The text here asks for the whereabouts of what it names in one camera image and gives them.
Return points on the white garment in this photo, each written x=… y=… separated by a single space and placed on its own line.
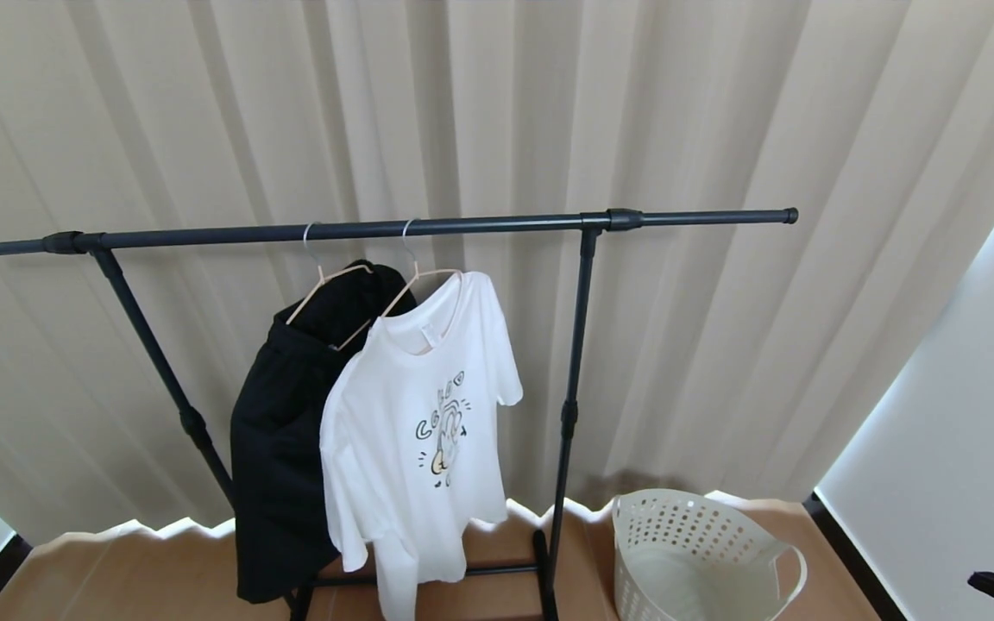
x=393 y=483

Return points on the pink clothes hanger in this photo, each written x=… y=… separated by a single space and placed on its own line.
x=317 y=289
x=415 y=278

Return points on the black clothes rack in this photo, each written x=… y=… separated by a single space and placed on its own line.
x=678 y=216

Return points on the beige curtain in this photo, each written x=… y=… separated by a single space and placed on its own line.
x=721 y=103

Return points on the white laundry basket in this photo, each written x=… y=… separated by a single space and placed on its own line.
x=678 y=535

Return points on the black shorts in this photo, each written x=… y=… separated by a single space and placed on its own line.
x=277 y=466

